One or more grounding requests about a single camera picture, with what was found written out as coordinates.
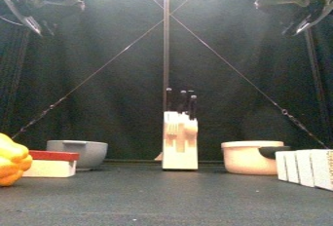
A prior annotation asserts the red topped white toy sushi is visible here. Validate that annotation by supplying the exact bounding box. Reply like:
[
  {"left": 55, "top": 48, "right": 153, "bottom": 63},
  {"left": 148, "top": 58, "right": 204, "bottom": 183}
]
[{"left": 23, "top": 149, "right": 81, "bottom": 178}]

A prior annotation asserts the grey toy pot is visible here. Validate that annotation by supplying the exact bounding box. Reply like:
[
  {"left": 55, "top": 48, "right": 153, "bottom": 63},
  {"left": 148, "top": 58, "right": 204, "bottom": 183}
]
[{"left": 46, "top": 139, "right": 110, "bottom": 170}]

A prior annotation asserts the yellow toy bell pepper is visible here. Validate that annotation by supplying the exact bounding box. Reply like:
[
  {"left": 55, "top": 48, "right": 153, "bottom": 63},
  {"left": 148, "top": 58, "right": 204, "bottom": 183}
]
[{"left": 0, "top": 132, "right": 34, "bottom": 187}]

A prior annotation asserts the white toy block slice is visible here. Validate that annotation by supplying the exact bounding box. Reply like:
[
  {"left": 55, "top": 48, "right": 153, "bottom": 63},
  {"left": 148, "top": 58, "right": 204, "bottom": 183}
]
[
  {"left": 284, "top": 150, "right": 303, "bottom": 185},
  {"left": 275, "top": 150, "right": 289, "bottom": 182},
  {"left": 296, "top": 149, "right": 316, "bottom": 188},
  {"left": 309, "top": 148, "right": 333, "bottom": 192}
]

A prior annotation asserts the white toy knife block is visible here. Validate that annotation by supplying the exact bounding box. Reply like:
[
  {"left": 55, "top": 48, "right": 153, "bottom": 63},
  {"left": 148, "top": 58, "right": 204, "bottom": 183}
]
[{"left": 162, "top": 110, "right": 201, "bottom": 171}]

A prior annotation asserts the dark metal frame post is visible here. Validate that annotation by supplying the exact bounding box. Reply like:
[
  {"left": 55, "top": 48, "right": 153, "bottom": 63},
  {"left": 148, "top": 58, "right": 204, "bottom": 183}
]
[{"left": 305, "top": 27, "right": 333, "bottom": 141}]

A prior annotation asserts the thin diagonal brace cable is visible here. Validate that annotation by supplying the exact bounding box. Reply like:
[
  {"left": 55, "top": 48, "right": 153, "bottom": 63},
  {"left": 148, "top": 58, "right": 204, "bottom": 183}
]
[
  {"left": 126, "top": 0, "right": 330, "bottom": 149},
  {"left": 11, "top": 0, "right": 219, "bottom": 139}
]

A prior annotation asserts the vertical metal frame pole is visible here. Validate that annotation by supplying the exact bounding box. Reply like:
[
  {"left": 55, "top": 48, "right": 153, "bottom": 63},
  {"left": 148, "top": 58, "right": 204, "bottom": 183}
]
[{"left": 164, "top": 0, "right": 172, "bottom": 113}]

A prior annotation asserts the black handled toy knife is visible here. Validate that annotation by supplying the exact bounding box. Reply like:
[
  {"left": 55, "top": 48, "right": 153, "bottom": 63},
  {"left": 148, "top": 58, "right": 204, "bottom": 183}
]
[
  {"left": 166, "top": 87, "right": 174, "bottom": 113},
  {"left": 178, "top": 90, "right": 189, "bottom": 114},
  {"left": 188, "top": 94, "right": 200, "bottom": 121}
]

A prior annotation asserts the cream toy pot black handle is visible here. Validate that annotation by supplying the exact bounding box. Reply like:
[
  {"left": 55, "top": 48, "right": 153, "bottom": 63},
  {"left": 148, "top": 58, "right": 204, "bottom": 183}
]
[{"left": 220, "top": 139, "right": 292, "bottom": 176}]

